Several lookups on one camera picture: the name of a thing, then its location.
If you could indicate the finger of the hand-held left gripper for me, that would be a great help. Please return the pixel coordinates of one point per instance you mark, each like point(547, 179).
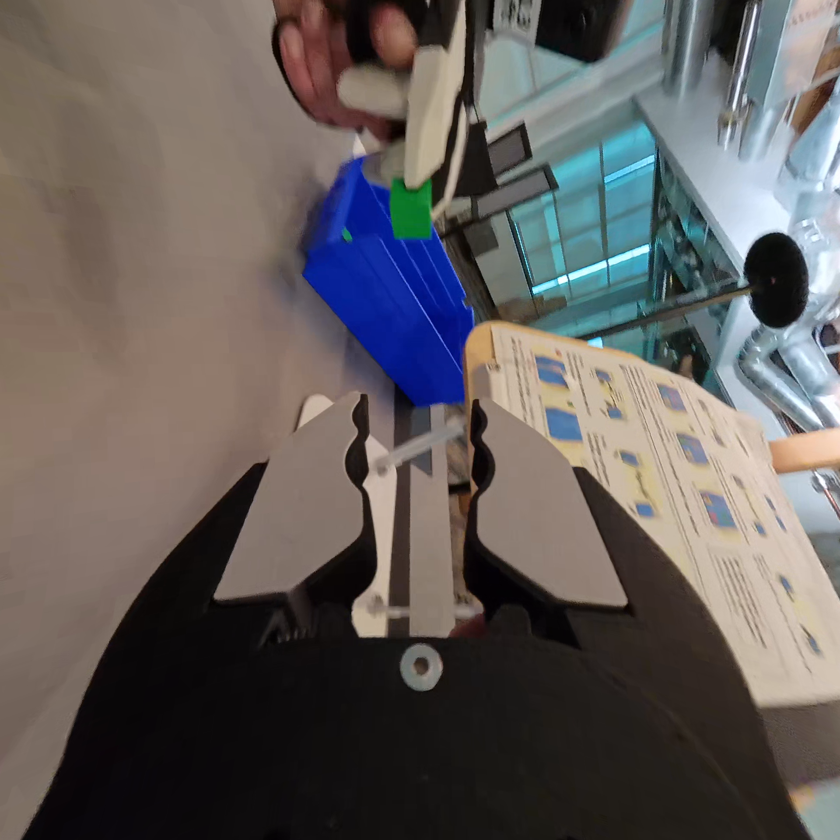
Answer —
point(433, 111)
point(459, 172)

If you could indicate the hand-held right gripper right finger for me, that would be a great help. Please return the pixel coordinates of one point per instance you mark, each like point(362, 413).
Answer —
point(544, 518)

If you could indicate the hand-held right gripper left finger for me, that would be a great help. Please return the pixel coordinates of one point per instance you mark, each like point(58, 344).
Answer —
point(295, 518)

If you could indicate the blue plastic bin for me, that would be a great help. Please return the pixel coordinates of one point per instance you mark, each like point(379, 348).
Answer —
point(394, 315)

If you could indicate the person's left hand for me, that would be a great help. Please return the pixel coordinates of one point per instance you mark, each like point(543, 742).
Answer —
point(315, 65)

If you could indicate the printed instruction sheet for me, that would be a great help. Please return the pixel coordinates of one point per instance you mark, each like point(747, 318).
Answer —
point(656, 472)

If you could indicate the black round pad on rod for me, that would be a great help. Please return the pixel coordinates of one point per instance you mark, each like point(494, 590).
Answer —
point(778, 279)

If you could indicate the silver ventilation duct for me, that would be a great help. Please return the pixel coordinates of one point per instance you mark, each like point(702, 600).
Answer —
point(787, 367)

